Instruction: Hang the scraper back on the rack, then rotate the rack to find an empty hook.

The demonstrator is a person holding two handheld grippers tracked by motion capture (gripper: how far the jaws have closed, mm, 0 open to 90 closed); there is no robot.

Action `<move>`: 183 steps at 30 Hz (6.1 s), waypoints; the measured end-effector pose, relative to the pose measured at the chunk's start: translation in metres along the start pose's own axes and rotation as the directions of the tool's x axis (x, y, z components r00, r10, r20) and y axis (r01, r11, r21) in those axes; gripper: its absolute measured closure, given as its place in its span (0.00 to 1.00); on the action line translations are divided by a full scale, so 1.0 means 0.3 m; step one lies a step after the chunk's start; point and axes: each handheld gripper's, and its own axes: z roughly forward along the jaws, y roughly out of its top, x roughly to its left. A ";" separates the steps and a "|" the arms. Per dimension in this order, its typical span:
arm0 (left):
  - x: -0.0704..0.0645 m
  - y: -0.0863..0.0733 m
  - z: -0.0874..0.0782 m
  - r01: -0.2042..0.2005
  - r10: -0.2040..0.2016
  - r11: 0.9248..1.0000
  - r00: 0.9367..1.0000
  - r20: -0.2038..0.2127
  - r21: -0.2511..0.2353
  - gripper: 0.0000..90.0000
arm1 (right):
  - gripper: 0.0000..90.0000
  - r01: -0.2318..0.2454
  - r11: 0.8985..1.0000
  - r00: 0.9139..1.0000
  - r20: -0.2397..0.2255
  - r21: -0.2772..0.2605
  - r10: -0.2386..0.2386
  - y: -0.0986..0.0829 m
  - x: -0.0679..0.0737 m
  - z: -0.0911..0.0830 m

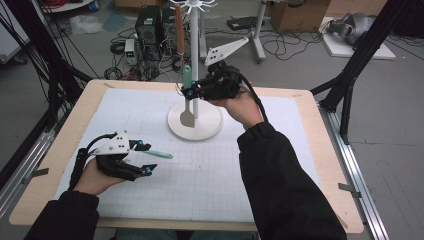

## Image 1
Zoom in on white power supply unit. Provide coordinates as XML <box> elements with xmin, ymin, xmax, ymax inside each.
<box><xmin>124</xmin><ymin>38</ymin><xmax>138</xmax><ymax>66</ymax></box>

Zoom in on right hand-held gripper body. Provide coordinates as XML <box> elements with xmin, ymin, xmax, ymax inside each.
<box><xmin>199</xmin><ymin>36</ymin><xmax>250</xmax><ymax>102</ymax></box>

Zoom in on black frame with cables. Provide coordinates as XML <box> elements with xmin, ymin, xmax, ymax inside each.
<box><xmin>0</xmin><ymin>0</ymin><xmax>94</xmax><ymax>189</ymax></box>

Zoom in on large cardboard box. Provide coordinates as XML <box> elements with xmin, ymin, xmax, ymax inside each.
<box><xmin>269</xmin><ymin>0</ymin><xmax>332</xmax><ymax>34</ymax></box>

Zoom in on round white table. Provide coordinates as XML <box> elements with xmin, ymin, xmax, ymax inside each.
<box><xmin>39</xmin><ymin>0</ymin><xmax>96</xmax><ymax>14</ymax></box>

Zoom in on small black computer tower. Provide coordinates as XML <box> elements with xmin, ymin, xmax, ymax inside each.
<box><xmin>162</xmin><ymin>7</ymin><xmax>183</xmax><ymax>56</ymax></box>

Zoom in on flat black device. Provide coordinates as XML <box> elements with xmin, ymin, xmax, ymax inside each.
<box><xmin>227</xmin><ymin>15</ymin><xmax>266</xmax><ymax>32</ymax></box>

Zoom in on tangle of black cables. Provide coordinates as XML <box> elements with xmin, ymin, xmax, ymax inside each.
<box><xmin>104</xmin><ymin>28</ymin><xmax>194</xmax><ymax>82</ymax></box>

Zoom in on white floor board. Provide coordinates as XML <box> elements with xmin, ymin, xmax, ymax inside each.
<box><xmin>319</xmin><ymin>16</ymin><xmax>397</xmax><ymax>61</ymax></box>

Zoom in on person's left hand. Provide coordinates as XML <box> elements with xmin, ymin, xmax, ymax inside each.
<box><xmin>73</xmin><ymin>158</ymin><xmax>126</xmax><ymax>197</ymax></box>

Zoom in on grey metal bracket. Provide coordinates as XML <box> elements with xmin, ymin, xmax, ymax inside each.
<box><xmin>338</xmin><ymin>182</ymin><xmax>363</xmax><ymax>199</ymax></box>
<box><xmin>21</xmin><ymin>167</ymin><xmax>50</xmax><ymax>185</ymax></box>

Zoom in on thick white metal leg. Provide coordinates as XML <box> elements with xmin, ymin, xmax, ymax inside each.
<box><xmin>251</xmin><ymin>0</ymin><xmax>268</xmax><ymax>64</ymax></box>

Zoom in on white grid mat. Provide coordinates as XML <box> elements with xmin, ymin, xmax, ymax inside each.
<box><xmin>53</xmin><ymin>87</ymin><xmax>322</xmax><ymax>224</ymax></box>

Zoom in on low cardboard box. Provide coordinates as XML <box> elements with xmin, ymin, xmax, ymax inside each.
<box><xmin>114</xmin><ymin>0</ymin><xmax>168</xmax><ymax>9</ymax></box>

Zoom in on wooden spoon with green handle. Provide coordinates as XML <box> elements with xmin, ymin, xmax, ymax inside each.
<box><xmin>179</xmin><ymin>64</ymin><xmax>197</xmax><ymax>129</ymax></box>

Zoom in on grey headset device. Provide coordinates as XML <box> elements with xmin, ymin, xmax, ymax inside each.
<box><xmin>326</xmin><ymin>12</ymin><xmax>376</xmax><ymax>46</ymax></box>

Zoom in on left hand-held gripper black cable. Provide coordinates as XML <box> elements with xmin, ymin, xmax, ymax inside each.
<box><xmin>68</xmin><ymin>132</ymin><xmax>118</xmax><ymax>192</ymax></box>

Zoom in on aluminium rail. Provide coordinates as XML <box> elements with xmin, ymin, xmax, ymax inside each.
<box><xmin>318</xmin><ymin>103</ymin><xmax>389</xmax><ymax>240</ymax></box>
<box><xmin>0</xmin><ymin>109</ymin><xmax>68</xmax><ymax>218</ymax></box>

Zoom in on teal sheet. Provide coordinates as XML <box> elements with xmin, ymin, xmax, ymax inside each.
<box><xmin>102</xmin><ymin>12</ymin><xmax>128</xmax><ymax>33</ymax></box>

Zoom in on clear plastic bag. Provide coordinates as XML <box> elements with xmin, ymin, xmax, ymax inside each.
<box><xmin>69</xmin><ymin>14</ymin><xmax>105</xmax><ymax>36</ymax></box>

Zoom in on right hand-held gripper black cable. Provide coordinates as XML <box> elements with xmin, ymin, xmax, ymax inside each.
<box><xmin>238</xmin><ymin>71</ymin><xmax>269</xmax><ymax>124</ymax></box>

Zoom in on white hook stand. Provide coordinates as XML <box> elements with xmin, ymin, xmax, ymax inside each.
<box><xmin>167</xmin><ymin>0</ymin><xmax>224</xmax><ymax>142</ymax></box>

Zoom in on white cabinet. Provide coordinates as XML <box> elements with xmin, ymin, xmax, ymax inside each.
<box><xmin>0</xmin><ymin>0</ymin><xmax>31</xmax><ymax>64</ymax></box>

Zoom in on whisk with brown wooden handle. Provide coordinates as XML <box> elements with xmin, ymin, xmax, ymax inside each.
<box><xmin>174</xmin><ymin>3</ymin><xmax>194</xmax><ymax>98</ymax></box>

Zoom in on large black computer tower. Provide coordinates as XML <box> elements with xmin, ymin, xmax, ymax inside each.
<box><xmin>134</xmin><ymin>5</ymin><xmax>163</xmax><ymax>61</ymax></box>

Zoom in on person's right hand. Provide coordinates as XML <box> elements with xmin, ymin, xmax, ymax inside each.
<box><xmin>208</xmin><ymin>89</ymin><xmax>265</xmax><ymax>131</ymax></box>

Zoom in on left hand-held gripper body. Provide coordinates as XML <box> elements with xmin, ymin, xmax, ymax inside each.
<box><xmin>94</xmin><ymin>130</ymin><xmax>145</xmax><ymax>183</ymax></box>

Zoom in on black frame struts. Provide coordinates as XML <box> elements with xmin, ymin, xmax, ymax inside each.
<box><xmin>309</xmin><ymin>0</ymin><xmax>424</xmax><ymax>145</ymax></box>

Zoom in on wooden spatula with green handle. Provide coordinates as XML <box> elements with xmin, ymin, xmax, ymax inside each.
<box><xmin>133</xmin><ymin>148</ymin><xmax>174</xmax><ymax>159</ymax></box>

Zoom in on hand-held gripper black cable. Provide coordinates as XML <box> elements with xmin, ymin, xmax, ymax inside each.
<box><xmin>68</xmin><ymin>132</ymin><xmax>118</xmax><ymax>192</ymax></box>
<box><xmin>238</xmin><ymin>71</ymin><xmax>269</xmax><ymax>124</ymax></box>

